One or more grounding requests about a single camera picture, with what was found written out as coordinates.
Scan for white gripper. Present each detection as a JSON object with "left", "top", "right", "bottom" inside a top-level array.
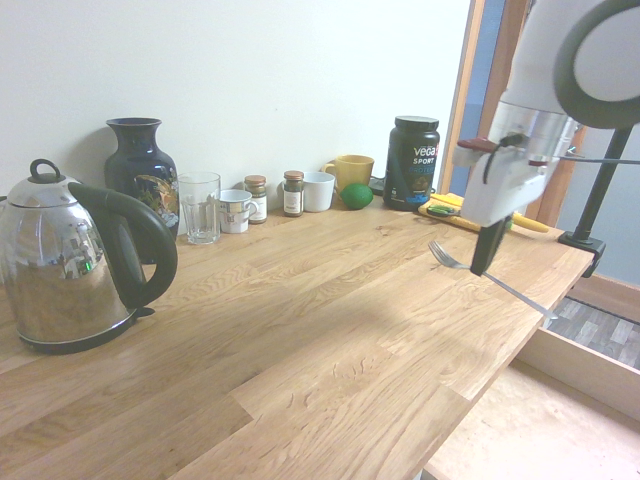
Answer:
[{"left": 455, "top": 137, "right": 552, "bottom": 278}]

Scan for silver metal fork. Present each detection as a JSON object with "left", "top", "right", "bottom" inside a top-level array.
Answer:
[{"left": 428, "top": 240, "right": 560, "bottom": 321}]

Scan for large open wooden drawer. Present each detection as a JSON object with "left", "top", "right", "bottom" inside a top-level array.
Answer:
[{"left": 422, "top": 322, "right": 640, "bottom": 480}]

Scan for yellow folded towel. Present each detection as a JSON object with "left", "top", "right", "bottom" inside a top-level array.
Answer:
[{"left": 418, "top": 192, "right": 550, "bottom": 235}]

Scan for black Vega protein tub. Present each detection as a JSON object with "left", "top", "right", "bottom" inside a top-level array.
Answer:
[{"left": 382, "top": 115, "right": 442, "bottom": 212}]

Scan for green lime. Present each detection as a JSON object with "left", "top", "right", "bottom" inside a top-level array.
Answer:
[{"left": 338, "top": 182, "right": 375, "bottom": 211}]

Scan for yellow mug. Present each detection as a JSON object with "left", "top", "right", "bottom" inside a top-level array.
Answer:
[{"left": 320, "top": 154, "right": 376, "bottom": 194}]

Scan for plain white cup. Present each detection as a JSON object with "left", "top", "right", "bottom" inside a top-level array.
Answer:
[{"left": 302, "top": 171, "right": 337, "bottom": 214}]

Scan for spice jar copper lid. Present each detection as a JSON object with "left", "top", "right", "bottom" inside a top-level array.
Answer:
[
  {"left": 243, "top": 174, "right": 269, "bottom": 225},
  {"left": 282, "top": 169, "right": 306, "bottom": 218}
]

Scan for small patterned white cup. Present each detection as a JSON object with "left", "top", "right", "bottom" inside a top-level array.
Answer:
[{"left": 218, "top": 188, "right": 262, "bottom": 235}]

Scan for clear glass tumbler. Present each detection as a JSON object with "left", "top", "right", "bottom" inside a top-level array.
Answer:
[{"left": 176, "top": 171, "right": 222, "bottom": 246}]

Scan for dark blue decorated vase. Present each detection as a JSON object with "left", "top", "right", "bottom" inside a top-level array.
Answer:
[{"left": 103, "top": 117, "right": 181, "bottom": 265}]

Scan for stainless steel electric kettle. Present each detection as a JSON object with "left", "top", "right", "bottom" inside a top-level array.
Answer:
[{"left": 0, "top": 158, "right": 180, "bottom": 356}]

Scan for green handled scissors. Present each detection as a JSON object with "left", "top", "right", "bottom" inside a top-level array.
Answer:
[{"left": 426, "top": 201, "right": 465, "bottom": 218}]

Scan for black Ulanzi camera clamp stand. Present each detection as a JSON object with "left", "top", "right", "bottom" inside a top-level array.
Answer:
[{"left": 557, "top": 127, "right": 637, "bottom": 279}]

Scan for grey braided cable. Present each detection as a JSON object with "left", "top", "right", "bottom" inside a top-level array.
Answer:
[{"left": 558, "top": 155, "right": 640, "bottom": 166}]

